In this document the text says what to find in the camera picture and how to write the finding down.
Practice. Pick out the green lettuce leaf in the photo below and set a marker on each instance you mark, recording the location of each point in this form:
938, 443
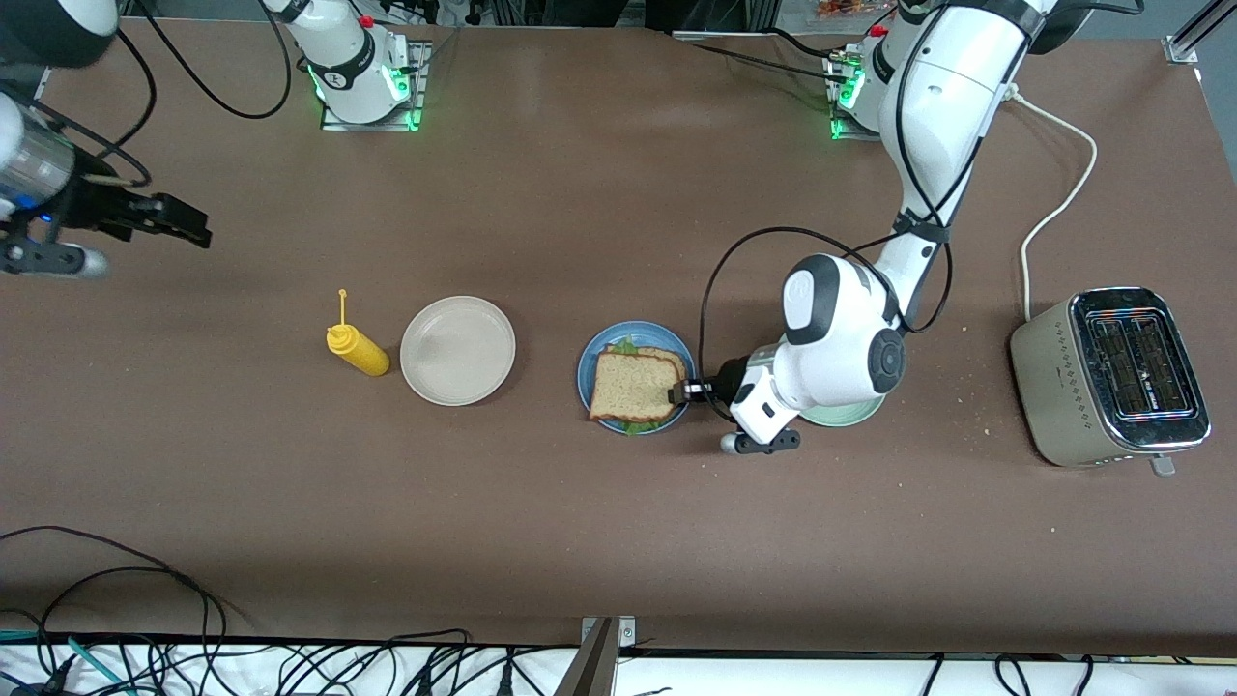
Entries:
628, 342

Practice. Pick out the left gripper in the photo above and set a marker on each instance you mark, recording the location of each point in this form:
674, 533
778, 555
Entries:
727, 381

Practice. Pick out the brown bread slice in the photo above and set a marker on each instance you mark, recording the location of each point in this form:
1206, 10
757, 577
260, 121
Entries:
628, 387

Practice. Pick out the yellow squeeze sauce bottle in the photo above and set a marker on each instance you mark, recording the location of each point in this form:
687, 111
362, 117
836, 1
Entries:
367, 356

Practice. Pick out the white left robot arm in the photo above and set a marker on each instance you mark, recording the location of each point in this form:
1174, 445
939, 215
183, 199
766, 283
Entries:
947, 97

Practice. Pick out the beige chrome toaster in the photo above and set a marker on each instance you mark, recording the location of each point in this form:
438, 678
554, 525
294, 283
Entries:
1063, 387

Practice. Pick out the metal table edge bracket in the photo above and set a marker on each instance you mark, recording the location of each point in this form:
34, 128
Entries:
594, 667

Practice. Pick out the aluminium frame profile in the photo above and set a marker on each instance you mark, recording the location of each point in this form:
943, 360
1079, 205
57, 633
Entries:
1193, 29

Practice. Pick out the brown table cover sheet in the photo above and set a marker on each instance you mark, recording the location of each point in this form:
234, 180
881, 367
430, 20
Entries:
618, 532

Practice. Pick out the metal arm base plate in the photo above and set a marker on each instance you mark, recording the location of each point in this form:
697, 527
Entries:
855, 135
367, 127

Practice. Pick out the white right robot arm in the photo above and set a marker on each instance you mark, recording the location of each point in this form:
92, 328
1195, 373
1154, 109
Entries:
353, 68

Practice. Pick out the beige round plate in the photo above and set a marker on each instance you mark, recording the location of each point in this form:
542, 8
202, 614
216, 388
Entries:
457, 350

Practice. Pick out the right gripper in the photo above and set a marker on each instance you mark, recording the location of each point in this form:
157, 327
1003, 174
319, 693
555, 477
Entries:
100, 205

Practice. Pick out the blue round plate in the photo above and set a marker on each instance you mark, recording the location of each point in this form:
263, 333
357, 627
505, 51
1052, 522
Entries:
586, 372

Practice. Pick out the pale green round plate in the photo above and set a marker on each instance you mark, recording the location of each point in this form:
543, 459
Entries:
850, 414

